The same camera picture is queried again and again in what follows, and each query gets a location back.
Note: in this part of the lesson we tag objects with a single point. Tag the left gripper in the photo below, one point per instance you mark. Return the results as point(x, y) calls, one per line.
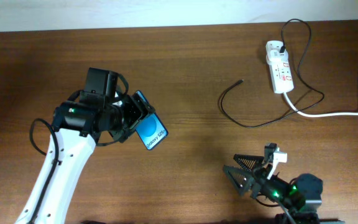
point(137, 107)

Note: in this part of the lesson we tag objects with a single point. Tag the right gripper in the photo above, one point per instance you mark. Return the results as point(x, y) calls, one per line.
point(257, 180)

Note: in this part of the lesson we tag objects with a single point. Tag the blue Galaxy smartphone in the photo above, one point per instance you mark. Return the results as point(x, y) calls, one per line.
point(150, 129)

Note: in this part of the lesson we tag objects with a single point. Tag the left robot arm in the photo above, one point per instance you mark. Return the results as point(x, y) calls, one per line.
point(103, 105)

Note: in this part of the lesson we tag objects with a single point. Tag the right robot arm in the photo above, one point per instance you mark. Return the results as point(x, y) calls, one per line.
point(299, 199)

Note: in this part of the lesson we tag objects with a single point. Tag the white charger plug adapter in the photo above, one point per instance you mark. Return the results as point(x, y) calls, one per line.
point(275, 56)

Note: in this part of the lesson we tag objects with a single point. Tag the white power strip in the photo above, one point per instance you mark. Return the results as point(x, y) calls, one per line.
point(282, 80)

